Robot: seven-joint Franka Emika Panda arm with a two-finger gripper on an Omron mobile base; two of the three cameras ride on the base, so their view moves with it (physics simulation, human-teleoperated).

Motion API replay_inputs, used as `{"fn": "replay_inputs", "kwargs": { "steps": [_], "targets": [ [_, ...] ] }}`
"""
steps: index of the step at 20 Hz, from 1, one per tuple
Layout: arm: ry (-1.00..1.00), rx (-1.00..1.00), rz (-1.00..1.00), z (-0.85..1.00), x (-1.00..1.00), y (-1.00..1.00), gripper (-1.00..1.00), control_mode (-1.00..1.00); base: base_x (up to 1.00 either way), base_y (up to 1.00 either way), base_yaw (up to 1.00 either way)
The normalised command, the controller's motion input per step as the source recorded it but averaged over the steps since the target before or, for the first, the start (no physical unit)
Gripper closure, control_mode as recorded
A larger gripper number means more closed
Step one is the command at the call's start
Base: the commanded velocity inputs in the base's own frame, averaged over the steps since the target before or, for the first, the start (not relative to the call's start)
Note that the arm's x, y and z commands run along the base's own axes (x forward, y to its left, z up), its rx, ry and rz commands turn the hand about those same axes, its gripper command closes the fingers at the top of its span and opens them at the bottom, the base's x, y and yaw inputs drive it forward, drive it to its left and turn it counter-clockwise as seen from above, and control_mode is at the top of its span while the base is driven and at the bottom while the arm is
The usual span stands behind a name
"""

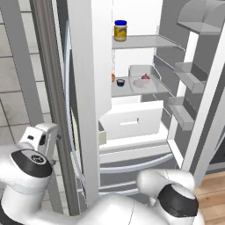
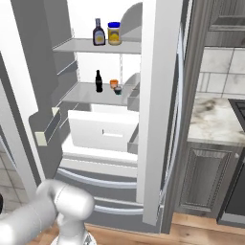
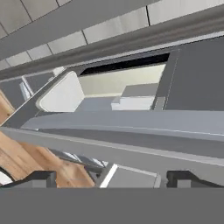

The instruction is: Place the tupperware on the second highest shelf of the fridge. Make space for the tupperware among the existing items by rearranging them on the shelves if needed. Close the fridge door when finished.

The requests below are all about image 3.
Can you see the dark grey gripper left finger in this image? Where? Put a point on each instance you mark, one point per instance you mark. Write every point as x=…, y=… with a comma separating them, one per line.
x=43, y=178

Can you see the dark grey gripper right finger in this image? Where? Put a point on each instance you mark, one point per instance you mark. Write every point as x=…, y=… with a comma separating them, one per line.
x=178, y=178

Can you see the white grey tupperware box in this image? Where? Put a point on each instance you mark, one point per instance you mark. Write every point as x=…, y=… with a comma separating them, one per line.
x=134, y=100

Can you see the grey cupboard door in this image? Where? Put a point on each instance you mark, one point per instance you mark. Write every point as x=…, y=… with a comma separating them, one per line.
x=11, y=92

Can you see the grey drawer front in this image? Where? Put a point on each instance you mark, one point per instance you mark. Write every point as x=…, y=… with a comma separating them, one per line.
x=131, y=178

